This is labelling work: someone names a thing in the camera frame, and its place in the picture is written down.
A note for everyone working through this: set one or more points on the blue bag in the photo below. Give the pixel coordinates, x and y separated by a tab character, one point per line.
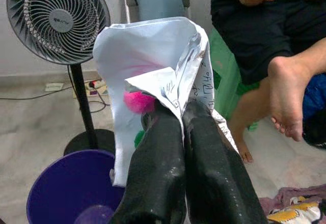
315	96

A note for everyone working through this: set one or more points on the black bag with white print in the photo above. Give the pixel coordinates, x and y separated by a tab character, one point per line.
315	132

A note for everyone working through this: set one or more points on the pink pompom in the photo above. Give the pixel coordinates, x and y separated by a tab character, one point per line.
138	101

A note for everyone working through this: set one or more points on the grey standing fan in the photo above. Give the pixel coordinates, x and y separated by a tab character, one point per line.
58	20

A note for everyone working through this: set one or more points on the white power strip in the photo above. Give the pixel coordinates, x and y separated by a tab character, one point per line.
54	87

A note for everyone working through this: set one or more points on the pink cartoon mouse blanket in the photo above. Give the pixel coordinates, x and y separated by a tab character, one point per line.
293	201

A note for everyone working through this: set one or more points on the power strip with red switch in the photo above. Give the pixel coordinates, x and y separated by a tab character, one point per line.
95	84

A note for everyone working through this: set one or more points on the green plastic stool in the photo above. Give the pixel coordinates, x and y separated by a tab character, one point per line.
226	76

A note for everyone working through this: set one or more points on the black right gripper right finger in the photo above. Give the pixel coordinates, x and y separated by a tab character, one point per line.
219	188

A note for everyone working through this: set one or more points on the purple plastic bucket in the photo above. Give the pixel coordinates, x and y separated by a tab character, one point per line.
68	183

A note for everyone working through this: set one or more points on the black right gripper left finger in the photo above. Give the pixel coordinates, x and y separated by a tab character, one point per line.
155	178

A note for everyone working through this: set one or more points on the green pompom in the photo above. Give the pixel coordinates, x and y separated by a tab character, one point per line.
139	138

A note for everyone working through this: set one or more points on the person in black clothes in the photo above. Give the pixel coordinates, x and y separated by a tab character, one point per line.
254	35

